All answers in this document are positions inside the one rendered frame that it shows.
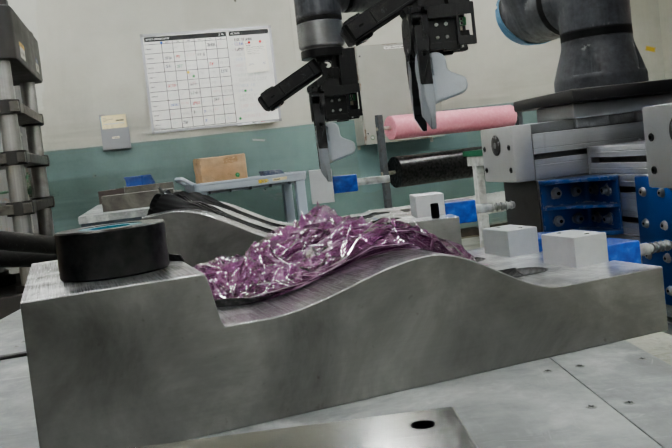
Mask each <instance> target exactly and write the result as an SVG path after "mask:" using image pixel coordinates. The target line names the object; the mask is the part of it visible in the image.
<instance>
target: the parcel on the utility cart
mask: <svg viewBox="0 0 672 448"><path fill-rule="evenodd" d="M193 166H194V172H195V178H196V184H200V183H208V182H217V181H225V180H233V179H242V178H248V175H247V167H246V159H245V154H244V153H242V154H234V155H226V156H219V157H208V158H199V159H193Z"/></svg>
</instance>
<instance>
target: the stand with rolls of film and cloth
mask: <svg viewBox="0 0 672 448"><path fill-rule="evenodd" d="M436 122H437V128H436V129H431V127H430V126H429V125H428V123H427V131H422V130H421V128H420V127H419V125H418V124H417V122H416V121H415V119H414V115H413V114H404V115H393V116H388V117H387V118H386V119H385V122H384V125H383V116H382V115H375V125H376V134H377V143H378V152H379V162H380V171H381V176H384V175H390V182H387V183H382V189H383V198H384V207H385V208H393V207H392V198H391V189H390V183H391V185H392V186H393V187H395V188H399V187H406V186H414V185H421V184H428V183H435V182H443V181H450V180H457V179H464V178H471V177H473V169H472V166H468V164H467V157H463V151H472V150H480V149H482V146H480V147H471V148H463V149H455V150H446V151H438V152H429V153H421V154H412V155H404V156H396V157H391V158H390V160H389V161H387V152H386V143H385V134H386V136H387V138H388V139H389V140H396V139H405V138H414V137H424V136H433V135H442V134H452V133H461V132H470V131H479V130H485V129H492V128H499V127H506V126H514V125H515V124H516V125H523V116H522V112H515V111H514V107H513V106H512V105H502V106H491V107H480V108H469V109H458V110H448V111H437V112H436ZM384 131H385V134H384ZM486 195H487V203H493V204H495V203H496V202H497V203H500V202H504V203H505V191H501V192H494V193H487V194H486Z"/></svg>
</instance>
